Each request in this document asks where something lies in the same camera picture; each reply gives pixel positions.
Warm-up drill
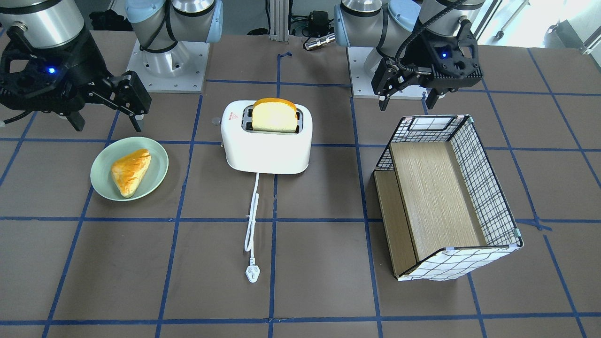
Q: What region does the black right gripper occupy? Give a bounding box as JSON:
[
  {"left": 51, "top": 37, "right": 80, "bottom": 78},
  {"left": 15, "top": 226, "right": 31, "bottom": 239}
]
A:
[{"left": 1, "top": 25, "right": 152, "bottom": 132}]

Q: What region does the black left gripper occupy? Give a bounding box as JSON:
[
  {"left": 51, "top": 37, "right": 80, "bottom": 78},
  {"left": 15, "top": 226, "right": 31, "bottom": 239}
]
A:
[{"left": 371, "top": 19, "right": 484, "bottom": 111}]

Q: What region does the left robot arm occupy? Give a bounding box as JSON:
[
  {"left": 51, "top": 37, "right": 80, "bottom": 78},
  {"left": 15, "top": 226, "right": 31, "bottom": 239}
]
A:
[{"left": 334, "top": 0, "right": 484, "bottom": 111}]

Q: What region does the toast slice in toaster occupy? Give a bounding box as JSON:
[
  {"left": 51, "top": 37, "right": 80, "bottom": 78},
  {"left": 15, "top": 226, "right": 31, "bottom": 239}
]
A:
[{"left": 251, "top": 98, "right": 298, "bottom": 133}]

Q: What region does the white two-slot toaster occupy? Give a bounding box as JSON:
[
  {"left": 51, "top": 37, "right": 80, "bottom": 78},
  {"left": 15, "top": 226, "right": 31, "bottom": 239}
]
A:
[{"left": 221, "top": 100, "right": 313, "bottom": 175}]

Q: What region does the light green plate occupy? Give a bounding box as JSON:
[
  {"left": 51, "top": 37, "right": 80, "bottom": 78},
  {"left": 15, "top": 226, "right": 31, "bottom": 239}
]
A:
[{"left": 90, "top": 137, "right": 169, "bottom": 201}]

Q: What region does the golden triangular pastry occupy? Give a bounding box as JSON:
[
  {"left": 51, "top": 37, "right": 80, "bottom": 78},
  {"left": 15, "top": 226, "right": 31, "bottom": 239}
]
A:
[{"left": 111, "top": 148, "right": 152, "bottom": 198}]

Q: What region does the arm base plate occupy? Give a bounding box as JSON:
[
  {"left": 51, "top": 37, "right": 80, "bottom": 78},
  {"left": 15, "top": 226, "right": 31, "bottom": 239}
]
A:
[
  {"left": 126, "top": 41, "right": 212, "bottom": 94},
  {"left": 347, "top": 46, "right": 425, "bottom": 100}
]

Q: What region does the wire and wood shelf rack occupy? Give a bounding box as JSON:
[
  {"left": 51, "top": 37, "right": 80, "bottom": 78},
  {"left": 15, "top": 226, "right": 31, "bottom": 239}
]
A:
[{"left": 373, "top": 114, "right": 524, "bottom": 282}]

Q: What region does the aluminium frame post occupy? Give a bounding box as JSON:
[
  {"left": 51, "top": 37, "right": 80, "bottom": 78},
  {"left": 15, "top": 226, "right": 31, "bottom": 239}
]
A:
[{"left": 265, "top": 0, "right": 291, "bottom": 43}]

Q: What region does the white power cord with plug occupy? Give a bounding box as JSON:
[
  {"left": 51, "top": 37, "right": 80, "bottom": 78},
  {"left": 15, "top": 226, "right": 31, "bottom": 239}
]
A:
[{"left": 243, "top": 173, "right": 261, "bottom": 283}]

